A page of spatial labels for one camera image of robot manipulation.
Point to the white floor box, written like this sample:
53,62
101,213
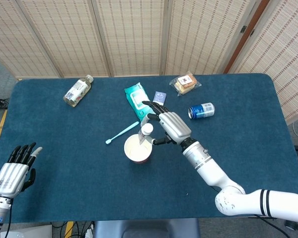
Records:
27,233

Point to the wrapped sandwich cake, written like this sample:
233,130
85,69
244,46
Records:
185,83

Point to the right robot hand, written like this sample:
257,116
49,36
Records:
175,126

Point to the small purple tissue pack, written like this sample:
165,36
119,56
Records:
160,95

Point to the red paper noodle cup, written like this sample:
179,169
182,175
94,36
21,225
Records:
136,153

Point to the blue drink can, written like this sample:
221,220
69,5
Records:
202,110

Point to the wide bamboo folding screen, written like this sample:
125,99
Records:
131,37

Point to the brown wooden post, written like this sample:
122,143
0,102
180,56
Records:
238,49

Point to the yellow drink plastic bottle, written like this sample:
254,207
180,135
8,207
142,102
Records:
77,91

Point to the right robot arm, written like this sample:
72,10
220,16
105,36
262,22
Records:
206,166

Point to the white toothpaste tube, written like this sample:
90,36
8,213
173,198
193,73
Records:
147,129

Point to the teal wet wipes pack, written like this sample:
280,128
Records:
136,96

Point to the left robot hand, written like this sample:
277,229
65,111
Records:
8,178

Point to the narrow bamboo screen panel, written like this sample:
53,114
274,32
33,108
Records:
283,49

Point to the metal screen hinge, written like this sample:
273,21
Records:
243,29
252,32

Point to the light blue toothbrush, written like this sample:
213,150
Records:
121,133

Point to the white power strip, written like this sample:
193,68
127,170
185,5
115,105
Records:
89,233

